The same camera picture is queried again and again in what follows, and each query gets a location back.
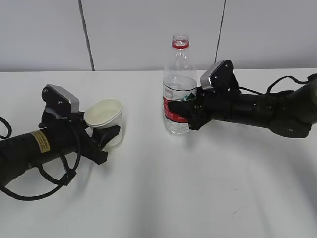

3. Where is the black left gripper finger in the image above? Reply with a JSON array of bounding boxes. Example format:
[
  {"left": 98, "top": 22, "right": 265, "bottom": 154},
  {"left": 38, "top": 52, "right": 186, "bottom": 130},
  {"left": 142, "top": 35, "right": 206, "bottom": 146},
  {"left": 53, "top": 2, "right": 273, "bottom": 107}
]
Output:
[{"left": 93, "top": 125, "right": 122, "bottom": 149}]

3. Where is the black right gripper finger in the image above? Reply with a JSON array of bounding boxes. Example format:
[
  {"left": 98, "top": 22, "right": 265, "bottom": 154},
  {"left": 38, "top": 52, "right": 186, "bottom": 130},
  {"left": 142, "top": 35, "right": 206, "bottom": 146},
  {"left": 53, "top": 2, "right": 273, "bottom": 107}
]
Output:
[{"left": 167, "top": 99, "right": 197, "bottom": 123}]

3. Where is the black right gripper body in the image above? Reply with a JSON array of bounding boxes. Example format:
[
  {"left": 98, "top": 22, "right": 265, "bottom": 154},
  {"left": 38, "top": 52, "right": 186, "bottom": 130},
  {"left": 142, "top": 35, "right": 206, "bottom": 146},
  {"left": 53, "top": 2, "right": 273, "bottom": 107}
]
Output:
[{"left": 188, "top": 89, "right": 213, "bottom": 131}]

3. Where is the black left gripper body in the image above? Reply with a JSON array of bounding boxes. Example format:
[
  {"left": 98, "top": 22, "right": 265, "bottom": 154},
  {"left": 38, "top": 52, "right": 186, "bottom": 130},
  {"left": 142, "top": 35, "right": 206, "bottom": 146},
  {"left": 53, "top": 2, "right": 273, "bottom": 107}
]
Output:
[{"left": 39, "top": 112, "right": 108, "bottom": 165}]

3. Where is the white paper cup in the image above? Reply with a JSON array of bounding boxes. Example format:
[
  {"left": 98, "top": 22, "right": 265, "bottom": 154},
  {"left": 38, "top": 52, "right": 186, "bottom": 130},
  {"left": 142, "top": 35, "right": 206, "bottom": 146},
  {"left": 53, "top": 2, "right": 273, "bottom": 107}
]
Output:
[{"left": 84, "top": 99, "right": 123, "bottom": 147}]

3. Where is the clear water bottle red label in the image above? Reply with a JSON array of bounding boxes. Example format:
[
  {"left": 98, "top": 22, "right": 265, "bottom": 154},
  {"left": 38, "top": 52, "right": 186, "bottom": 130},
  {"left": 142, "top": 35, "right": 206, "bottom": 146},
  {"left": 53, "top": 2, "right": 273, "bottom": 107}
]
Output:
[{"left": 163, "top": 33, "right": 197, "bottom": 134}]

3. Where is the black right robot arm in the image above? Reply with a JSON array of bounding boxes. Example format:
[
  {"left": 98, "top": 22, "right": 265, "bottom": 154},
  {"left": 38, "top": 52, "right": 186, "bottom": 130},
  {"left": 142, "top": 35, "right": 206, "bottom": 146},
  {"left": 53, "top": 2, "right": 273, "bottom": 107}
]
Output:
[{"left": 168, "top": 80, "right": 317, "bottom": 138}]

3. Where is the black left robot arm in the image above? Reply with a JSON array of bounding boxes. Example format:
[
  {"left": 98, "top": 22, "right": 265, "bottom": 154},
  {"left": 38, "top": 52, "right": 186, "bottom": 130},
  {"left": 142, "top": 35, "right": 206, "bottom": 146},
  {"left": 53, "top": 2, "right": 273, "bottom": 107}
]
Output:
[{"left": 0, "top": 113, "right": 121, "bottom": 186}]

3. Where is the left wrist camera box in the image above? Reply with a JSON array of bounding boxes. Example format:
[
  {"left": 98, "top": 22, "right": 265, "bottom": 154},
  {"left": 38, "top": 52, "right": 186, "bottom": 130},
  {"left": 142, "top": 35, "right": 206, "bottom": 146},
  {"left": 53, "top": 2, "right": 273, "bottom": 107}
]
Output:
[{"left": 42, "top": 84, "right": 80, "bottom": 117}]

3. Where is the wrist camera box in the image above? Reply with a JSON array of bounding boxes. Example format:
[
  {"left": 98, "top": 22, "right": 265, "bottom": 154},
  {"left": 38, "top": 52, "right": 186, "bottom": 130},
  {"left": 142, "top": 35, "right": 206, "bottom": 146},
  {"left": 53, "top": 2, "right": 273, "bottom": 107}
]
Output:
[
  {"left": 42, "top": 84, "right": 80, "bottom": 117},
  {"left": 200, "top": 59, "right": 234, "bottom": 91}
]

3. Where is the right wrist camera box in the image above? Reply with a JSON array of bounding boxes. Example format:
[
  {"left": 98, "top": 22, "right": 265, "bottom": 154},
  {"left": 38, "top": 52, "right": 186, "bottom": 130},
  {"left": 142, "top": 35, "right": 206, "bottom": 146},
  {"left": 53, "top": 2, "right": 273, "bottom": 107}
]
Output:
[{"left": 200, "top": 59, "right": 234, "bottom": 91}]

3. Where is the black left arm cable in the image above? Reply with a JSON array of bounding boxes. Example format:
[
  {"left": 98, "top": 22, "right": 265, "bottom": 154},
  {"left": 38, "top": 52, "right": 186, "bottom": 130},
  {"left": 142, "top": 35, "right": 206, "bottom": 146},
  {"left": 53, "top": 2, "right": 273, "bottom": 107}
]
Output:
[{"left": 0, "top": 116, "right": 82, "bottom": 202}]

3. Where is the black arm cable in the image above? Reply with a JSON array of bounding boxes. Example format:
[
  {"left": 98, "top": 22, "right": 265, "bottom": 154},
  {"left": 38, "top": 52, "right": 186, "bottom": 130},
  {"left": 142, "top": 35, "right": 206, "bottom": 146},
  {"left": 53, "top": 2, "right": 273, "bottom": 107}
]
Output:
[
  {"left": 0, "top": 116, "right": 82, "bottom": 202},
  {"left": 237, "top": 73, "right": 317, "bottom": 96}
]

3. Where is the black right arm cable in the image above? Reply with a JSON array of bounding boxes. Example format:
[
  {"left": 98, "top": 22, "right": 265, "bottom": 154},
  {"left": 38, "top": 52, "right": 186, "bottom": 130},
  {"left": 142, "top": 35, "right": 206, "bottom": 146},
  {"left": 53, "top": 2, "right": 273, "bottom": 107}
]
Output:
[{"left": 237, "top": 73, "right": 317, "bottom": 96}]

